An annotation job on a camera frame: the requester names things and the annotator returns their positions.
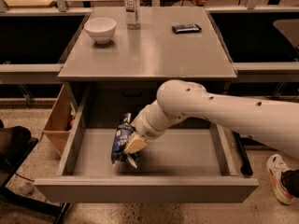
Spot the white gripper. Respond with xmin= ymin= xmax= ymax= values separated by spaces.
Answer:
xmin=124 ymin=105 xmax=164 ymax=154

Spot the blue chip bag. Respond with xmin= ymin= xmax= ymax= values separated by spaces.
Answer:
xmin=111 ymin=113 xmax=139 ymax=168

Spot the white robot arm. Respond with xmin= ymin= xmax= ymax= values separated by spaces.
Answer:
xmin=124 ymin=80 xmax=299 ymax=159

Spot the open grey top drawer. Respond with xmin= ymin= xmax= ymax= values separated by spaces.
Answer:
xmin=35 ymin=88 xmax=258 ymax=203

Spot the grey metal cabinet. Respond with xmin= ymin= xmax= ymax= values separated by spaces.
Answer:
xmin=59 ymin=7 xmax=236 ymax=129

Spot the brown cardboard box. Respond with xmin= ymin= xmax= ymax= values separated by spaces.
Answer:
xmin=43 ymin=85 xmax=77 ymax=156

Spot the white ceramic bowl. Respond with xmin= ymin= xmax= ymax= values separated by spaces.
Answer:
xmin=84 ymin=18 xmax=117 ymax=44

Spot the black chair base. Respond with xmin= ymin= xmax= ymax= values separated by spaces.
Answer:
xmin=0 ymin=119 xmax=71 ymax=224

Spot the small dark snack packet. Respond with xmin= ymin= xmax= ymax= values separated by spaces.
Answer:
xmin=172 ymin=23 xmax=202 ymax=34

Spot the white sneaker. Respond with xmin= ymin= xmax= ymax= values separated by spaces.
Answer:
xmin=266 ymin=154 xmax=295 ymax=205

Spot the clear plastic water bottle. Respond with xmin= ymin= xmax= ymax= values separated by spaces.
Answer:
xmin=124 ymin=0 xmax=141 ymax=29

